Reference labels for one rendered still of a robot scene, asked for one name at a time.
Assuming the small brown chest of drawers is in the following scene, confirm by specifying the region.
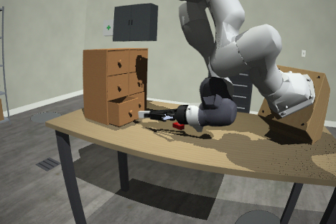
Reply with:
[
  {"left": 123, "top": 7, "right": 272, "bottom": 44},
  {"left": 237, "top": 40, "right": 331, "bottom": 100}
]
[{"left": 83, "top": 48, "right": 148, "bottom": 125}]

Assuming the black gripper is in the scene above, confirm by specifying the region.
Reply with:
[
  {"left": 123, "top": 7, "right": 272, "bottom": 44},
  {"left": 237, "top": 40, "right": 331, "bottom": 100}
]
[{"left": 138, "top": 105, "right": 188, "bottom": 125}]

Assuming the red nine-volt battery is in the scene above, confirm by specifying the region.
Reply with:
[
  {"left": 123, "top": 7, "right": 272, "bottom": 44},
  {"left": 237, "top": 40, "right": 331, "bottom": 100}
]
[{"left": 172, "top": 122, "right": 185, "bottom": 130}]

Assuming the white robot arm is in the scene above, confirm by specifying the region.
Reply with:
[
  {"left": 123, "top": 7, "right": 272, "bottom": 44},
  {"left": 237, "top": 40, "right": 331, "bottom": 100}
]
[{"left": 179, "top": 0, "right": 315, "bottom": 132}]

